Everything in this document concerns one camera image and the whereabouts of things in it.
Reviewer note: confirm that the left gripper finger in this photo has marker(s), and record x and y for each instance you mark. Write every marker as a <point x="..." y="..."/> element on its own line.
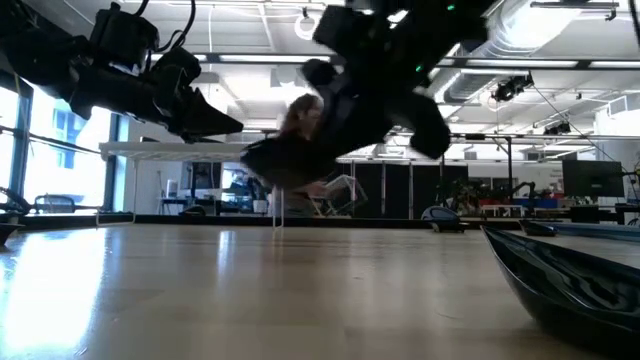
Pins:
<point x="210" y="134"/>
<point x="210" y="117"/>

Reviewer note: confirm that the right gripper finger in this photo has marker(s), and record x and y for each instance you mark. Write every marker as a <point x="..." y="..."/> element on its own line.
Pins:
<point x="317" y="145"/>
<point x="339" y="141"/>

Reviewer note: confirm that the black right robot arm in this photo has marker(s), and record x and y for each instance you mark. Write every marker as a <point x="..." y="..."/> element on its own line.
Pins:
<point x="440" y="30"/>

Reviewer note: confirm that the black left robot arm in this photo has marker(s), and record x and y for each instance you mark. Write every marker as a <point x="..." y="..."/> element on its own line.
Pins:
<point x="40" y="55"/>

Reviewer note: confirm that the black square mini plate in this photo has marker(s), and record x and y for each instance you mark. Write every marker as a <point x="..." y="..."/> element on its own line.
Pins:
<point x="450" y="227"/>
<point x="9" y="234"/>

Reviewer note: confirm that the black teardrop mini plate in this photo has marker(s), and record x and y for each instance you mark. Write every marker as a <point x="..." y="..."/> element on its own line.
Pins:
<point x="600" y="231"/>
<point x="537" y="229"/>
<point x="575" y="295"/>

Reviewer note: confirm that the person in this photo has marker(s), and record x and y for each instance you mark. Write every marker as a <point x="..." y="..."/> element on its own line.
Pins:
<point x="300" y="115"/>

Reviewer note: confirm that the person's hand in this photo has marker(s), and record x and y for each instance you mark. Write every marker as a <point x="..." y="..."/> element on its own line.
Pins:
<point x="315" y="189"/>

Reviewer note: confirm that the black partition panels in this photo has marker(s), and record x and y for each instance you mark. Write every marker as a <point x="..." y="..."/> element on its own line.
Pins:
<point x="395" y="190"/>

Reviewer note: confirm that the white cup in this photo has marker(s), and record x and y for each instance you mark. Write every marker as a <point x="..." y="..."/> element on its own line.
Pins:
<point x="260" y="206"/>

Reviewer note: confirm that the mesh office chair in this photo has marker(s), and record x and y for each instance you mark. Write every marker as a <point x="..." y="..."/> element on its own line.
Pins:
<point x="55" y="204"/>

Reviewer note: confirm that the black computer monitor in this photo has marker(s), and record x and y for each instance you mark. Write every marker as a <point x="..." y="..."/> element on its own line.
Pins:
<point x="592" y="178"/>

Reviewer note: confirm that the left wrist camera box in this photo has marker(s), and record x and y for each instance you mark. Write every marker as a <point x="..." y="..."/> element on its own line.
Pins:
<point x="125" y="30"/>

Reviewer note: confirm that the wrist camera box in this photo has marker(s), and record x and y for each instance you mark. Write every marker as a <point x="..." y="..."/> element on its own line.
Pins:
<point x="125" y="30"/>
<point x="352" y="35"/>

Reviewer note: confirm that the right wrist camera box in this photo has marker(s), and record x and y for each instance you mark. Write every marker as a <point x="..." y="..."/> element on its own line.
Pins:
<point x="352" y="35"/>

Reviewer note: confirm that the black metal stand frame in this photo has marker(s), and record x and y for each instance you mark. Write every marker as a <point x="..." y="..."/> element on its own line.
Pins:
<point x="475" y="136"/>

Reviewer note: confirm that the black ceiling camera rig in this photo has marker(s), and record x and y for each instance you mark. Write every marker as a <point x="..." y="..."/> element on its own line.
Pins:
<point x="511" y="89"/>

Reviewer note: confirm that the ceiling light rail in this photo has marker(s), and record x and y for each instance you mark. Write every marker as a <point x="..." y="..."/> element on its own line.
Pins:
<point x="537" y="63"/>

